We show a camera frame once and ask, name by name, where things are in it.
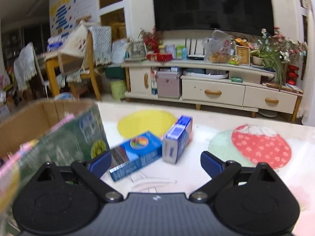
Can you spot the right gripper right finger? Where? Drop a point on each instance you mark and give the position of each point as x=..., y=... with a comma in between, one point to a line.
x=222, y=174

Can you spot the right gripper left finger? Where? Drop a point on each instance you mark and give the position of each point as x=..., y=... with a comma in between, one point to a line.
x=90, y=173

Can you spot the blue white toothpaste box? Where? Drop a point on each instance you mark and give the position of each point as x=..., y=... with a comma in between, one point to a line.
x=176, y=139

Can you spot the blue product box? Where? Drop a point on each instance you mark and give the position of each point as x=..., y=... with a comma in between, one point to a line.
x=134, y=154

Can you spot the green cardboard storage box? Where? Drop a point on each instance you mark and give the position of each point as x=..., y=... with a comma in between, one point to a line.
x=60, y=131

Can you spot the cream tv cabinet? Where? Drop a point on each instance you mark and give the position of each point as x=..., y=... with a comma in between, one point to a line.
x=238, y=87

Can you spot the green waste bin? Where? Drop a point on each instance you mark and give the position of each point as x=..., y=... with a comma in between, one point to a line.
x=118, y=89

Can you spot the pink storage box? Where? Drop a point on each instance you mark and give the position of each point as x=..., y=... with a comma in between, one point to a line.
x=169, y=84

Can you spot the red lantern ornament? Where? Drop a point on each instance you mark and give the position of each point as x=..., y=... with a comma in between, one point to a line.
x=292, y=75

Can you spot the wooden side table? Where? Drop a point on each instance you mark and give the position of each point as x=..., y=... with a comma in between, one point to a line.
x=67, y=59

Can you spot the green potted plant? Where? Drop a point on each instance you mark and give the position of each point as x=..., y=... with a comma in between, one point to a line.
x=270, y=58

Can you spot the framed gold picture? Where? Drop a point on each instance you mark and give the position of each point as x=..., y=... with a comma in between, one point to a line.
x=244, y=53

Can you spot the clear plastic snack bag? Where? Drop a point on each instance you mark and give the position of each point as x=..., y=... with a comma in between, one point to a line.
x=217, y=48

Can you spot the wooden chair with lace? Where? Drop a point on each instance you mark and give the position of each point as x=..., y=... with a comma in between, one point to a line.
x=97, y=51

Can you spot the red gift box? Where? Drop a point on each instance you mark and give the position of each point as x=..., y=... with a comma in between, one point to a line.
x=159, y=57

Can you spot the pink artificial flowers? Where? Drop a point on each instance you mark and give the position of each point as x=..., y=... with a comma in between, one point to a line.
x=286, y=48

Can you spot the red berry branch decoration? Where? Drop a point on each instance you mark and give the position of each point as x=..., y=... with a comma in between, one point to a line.
x=152, y=39

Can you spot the black flat television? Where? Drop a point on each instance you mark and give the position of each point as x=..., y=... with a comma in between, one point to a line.
x=244, y=16

